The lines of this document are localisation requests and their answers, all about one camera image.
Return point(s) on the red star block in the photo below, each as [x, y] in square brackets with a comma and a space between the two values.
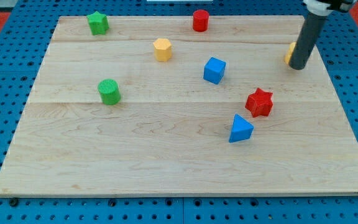
[259, 103]

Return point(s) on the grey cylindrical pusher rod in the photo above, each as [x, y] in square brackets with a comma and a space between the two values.
[306, 41]

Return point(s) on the light wooden board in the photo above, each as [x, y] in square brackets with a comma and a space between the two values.
[168, 136]

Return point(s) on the blue cube block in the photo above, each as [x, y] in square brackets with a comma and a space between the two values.
[214, 70]

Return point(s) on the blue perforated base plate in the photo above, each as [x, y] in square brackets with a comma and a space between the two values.
[24, 38]

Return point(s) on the green cylinder block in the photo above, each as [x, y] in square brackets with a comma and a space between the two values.
[109, 92]

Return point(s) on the red cylinder block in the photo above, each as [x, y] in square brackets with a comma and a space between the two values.
[200, 20]

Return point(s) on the yellow block behind pusher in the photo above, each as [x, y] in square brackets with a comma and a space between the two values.
[289, 53]

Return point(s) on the green star block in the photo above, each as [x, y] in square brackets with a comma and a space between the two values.
[98, 23]

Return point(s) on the yellow hexagon block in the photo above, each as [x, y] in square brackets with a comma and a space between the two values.
[162, 49]

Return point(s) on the blue triangle block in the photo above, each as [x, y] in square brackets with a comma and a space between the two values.
[241, 129]

